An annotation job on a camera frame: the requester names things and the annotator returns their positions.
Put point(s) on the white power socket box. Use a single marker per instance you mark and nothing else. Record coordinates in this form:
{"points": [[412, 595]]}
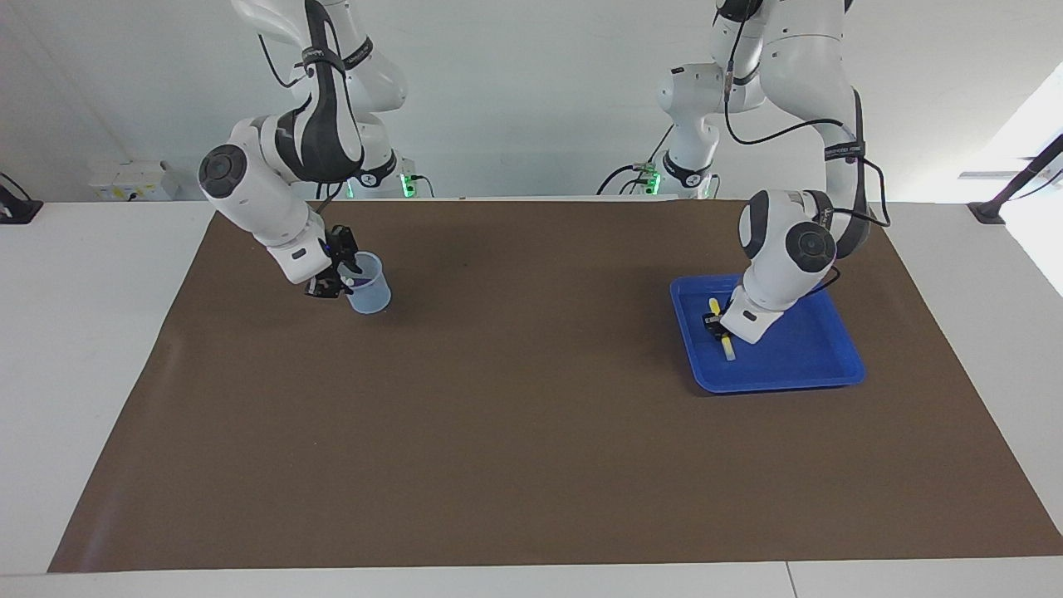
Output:
{"points": [[133, 183]]}

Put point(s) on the small black stand base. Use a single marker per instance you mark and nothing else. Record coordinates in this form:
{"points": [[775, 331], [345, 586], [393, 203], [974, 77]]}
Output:
{"points": [[17, 209]]}

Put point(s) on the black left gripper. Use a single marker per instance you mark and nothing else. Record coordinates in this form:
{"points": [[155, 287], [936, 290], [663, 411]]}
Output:
{"points": [[726, 320]]}

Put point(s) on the blue plastic tray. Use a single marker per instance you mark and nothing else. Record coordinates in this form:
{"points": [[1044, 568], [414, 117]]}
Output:
{"points": [[797, 357]]}

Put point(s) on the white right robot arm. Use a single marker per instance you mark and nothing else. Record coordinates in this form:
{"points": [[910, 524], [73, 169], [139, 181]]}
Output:
{"points": [[266, 191]]}

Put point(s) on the brown table mat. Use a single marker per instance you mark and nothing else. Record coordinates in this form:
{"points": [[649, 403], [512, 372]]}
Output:
{"points": [[531, 457]]}

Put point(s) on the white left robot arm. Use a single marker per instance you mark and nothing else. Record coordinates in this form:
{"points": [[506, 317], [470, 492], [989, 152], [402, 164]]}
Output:
{"points": [[789, 241]]}

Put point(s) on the translucent plastic cup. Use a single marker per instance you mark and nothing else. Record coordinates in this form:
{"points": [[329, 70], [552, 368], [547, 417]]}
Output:
{"points": [[374, 301]]}

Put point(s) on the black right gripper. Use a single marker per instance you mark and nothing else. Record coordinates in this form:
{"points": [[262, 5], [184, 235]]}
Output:
{"points": [[342, 242]]}

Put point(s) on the black stand with angled pole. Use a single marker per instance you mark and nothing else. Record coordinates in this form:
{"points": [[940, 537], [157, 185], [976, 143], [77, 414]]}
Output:
{"points": [[988, 212]]}

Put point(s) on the yellow highlighter pen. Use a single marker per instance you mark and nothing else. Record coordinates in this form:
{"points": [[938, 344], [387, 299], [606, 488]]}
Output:
{"points": [[730, 349]]}

